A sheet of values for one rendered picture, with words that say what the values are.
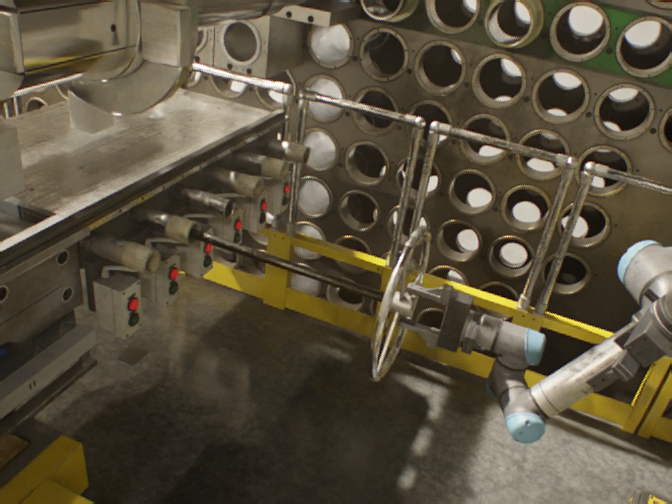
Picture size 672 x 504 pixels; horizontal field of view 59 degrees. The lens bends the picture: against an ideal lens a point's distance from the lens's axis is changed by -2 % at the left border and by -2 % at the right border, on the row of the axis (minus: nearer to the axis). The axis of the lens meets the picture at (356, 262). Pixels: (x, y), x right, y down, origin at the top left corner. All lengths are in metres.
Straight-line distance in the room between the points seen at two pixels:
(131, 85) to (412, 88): 2.01
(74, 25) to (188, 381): 1.63
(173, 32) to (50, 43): 0.20
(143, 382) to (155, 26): 1.59
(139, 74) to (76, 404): 1.45
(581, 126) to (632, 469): 1.49
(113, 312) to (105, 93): 0.59
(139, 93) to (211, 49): 1.84
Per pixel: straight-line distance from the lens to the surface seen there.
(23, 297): 1.54
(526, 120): 3.02
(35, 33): 1.06
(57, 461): 1.47
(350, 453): 2.24
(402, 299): 1.43
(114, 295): 1.62
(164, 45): 1.16
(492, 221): 3.21
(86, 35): 1.13
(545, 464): 2.44
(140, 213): 1.70
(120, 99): 1.31
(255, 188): 1.94
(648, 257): 1.42
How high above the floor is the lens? 1.67
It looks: 31 degrees down
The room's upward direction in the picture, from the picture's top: 9 degrees clockwise
